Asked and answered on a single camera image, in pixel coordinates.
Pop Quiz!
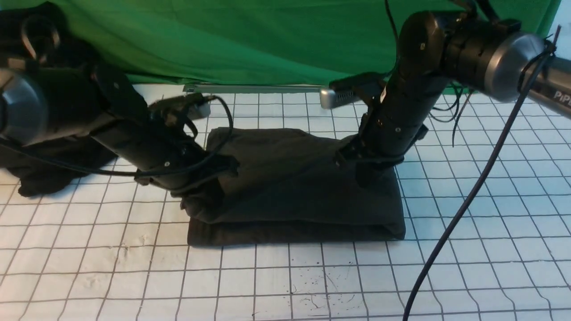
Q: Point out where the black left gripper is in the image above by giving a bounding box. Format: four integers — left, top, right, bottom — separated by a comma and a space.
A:
134, 144, 239, 197

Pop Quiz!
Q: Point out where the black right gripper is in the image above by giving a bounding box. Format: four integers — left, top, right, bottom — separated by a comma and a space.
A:
334, 125, 428, 188

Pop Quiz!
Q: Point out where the gray long-sleeve shirt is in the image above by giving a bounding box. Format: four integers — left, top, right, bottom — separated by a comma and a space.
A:
181, 129, 406, 247

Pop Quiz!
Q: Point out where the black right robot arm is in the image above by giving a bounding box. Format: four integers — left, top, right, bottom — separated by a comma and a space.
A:
321, 11, 570, 171

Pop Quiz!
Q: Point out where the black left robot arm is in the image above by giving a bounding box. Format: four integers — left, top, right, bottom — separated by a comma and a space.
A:
1, 64, 239, 196

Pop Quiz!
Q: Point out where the gray metal bar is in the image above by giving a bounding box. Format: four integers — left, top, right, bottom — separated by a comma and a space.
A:
183, 83, 321, 94

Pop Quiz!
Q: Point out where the green backdrop cloth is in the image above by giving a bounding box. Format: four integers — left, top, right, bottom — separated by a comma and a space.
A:
0, 0, 563, 95

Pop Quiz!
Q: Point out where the black clothes pile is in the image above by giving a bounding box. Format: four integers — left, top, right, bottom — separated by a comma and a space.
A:
1, 0, 117, 198

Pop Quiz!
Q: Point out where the black left camera cable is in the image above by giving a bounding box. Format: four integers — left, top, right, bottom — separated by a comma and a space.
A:
0, 95, 235, 178

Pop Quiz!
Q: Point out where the black camera cable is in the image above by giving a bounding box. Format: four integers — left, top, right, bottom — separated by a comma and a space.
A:
401, 27, 562, 321
0, 95, 235, 178

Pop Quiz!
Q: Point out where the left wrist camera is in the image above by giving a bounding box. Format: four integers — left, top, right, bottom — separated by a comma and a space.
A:
149, 93, 211, 126

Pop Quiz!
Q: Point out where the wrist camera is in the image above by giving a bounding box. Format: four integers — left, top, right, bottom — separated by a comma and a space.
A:
319, 72, 386, 110
149, 93, 211, 126

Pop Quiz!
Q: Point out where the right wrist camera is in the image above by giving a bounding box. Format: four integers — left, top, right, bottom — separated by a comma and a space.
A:
319, 72, 386, 110

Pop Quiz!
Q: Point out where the black right camera cable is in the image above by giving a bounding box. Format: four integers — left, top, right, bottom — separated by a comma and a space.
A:
401, 27, 562, 321

